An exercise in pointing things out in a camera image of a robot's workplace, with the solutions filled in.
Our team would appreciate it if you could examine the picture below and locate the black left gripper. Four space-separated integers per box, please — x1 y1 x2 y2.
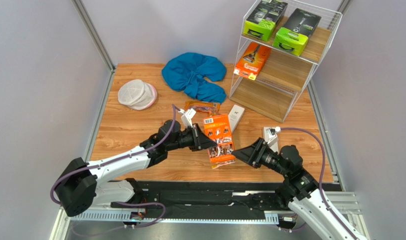
166 123 217 152

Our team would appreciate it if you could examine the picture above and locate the orange razor box back side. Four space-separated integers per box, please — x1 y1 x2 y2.
203 114 235 169

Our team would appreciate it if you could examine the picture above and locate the orange razor bag horizontal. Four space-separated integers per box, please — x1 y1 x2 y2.
184 100 221 116

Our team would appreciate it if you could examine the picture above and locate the orange Gillette Fusion5 box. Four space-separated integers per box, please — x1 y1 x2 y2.
234 42 272 81

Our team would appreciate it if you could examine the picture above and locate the black green Gillette Labs box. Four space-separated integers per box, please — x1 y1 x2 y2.
272 8 322 56

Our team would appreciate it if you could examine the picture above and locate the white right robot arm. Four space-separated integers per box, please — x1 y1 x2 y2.
232 138 366 240

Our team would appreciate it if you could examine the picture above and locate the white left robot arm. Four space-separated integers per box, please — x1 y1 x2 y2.
51 120 217 217

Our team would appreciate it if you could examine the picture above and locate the black green box on shelf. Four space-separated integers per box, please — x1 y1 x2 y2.
243 0 288 42

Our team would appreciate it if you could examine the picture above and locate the white tall box far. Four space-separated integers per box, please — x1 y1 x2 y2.
263 127 279 152

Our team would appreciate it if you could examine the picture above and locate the white tall box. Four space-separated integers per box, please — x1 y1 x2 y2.
263 127 279 152
228 104 245 133

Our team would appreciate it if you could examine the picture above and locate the white tall box near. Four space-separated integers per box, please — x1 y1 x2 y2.
228 104 245 133

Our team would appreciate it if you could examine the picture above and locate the blue cloth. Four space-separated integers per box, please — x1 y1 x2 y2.
161 52 227 104

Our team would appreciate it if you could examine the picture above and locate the white mesh laundry bag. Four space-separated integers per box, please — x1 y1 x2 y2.
117 79 157 111

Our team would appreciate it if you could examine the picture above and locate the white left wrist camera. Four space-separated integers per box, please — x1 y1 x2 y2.
179 108 196 128

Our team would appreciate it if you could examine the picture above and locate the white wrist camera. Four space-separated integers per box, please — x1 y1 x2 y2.
266 126 281 138
179 108 196 128

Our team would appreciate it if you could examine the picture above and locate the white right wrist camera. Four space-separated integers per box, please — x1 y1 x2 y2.
266 126 281 138

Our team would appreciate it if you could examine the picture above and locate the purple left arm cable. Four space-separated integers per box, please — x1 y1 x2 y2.
49 103 182 229

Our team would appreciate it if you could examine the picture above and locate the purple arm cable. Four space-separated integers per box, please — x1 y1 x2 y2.
49 103 182 229
276 126 360 240

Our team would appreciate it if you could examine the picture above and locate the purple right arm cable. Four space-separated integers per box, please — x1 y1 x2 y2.
276 126 360 240

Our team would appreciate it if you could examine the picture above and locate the black mounting rail base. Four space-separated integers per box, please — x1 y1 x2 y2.
61 179 363 231

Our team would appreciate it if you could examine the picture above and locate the white wire wooden shelf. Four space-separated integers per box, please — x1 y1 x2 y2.
229 0 343 123

